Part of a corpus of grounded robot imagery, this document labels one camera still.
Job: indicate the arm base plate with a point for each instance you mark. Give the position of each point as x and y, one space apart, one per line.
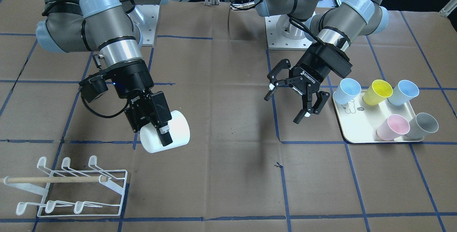
146 18
282 35

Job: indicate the wooden dowel rack handle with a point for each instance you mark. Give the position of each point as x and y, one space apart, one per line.
83 179

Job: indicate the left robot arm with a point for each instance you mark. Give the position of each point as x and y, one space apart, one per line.
331 33

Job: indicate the pink plastic cup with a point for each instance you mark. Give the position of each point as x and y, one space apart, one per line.
393 127

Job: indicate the light blue cup tray corner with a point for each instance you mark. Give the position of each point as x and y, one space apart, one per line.
404 92

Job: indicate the cream tray with bunny print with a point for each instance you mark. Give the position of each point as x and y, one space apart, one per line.
359 121

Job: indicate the grey plastic cup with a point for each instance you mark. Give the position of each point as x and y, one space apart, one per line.
421 125

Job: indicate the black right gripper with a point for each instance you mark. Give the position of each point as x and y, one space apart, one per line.
131 79

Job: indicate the white wire cup rack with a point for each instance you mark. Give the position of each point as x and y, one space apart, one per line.
75 199

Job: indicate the light blue cup near bunny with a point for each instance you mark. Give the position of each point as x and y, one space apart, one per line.
347 90

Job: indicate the yellow plastic cup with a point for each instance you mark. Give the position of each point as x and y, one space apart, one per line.
378 91

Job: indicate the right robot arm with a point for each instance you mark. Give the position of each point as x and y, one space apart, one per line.
106 27

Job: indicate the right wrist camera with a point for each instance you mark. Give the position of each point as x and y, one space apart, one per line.
93 87

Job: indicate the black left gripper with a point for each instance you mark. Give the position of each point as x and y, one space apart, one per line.
317 68

